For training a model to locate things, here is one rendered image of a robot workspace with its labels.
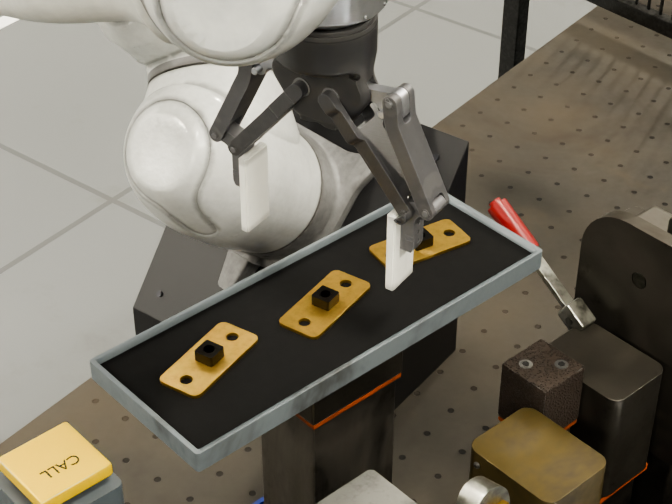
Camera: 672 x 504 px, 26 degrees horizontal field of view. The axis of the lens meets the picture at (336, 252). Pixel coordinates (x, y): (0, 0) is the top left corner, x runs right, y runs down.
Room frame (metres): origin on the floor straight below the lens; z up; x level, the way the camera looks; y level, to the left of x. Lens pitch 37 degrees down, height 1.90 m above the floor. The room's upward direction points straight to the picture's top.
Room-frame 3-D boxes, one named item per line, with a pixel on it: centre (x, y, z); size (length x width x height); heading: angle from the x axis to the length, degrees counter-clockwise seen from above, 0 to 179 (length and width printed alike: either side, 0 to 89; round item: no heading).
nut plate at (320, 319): (0.92, 0.01, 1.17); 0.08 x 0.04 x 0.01; 146
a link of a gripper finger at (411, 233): (0.87, -0.06, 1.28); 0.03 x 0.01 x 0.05; 56
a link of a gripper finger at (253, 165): (0.96, 0.06, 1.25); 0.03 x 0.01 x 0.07; 146
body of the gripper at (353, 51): (0.92, 0.01, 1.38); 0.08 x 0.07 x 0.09; 56
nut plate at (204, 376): (0.85, 0.10, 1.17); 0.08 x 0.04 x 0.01; 148
